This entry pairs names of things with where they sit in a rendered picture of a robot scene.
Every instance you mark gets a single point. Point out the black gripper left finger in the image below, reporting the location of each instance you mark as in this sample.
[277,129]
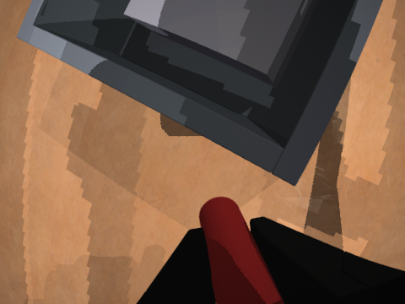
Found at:
[186,277]

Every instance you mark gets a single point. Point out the dark red peg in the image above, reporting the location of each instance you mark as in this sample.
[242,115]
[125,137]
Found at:
[239,273]

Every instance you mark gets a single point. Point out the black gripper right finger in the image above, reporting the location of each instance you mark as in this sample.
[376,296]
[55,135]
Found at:
[308,271]

